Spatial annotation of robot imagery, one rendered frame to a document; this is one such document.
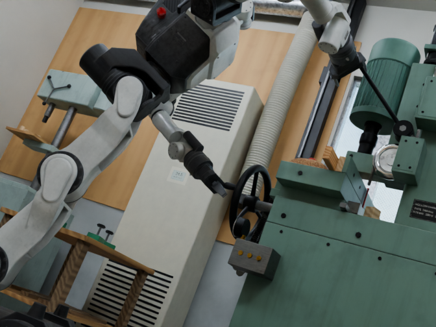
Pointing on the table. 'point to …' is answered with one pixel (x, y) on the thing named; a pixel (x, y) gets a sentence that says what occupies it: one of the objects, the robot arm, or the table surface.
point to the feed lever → (404, 127)
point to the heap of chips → (309, 162)
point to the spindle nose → (369, 137)
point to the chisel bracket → (364, 165)
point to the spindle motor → (384, 82)
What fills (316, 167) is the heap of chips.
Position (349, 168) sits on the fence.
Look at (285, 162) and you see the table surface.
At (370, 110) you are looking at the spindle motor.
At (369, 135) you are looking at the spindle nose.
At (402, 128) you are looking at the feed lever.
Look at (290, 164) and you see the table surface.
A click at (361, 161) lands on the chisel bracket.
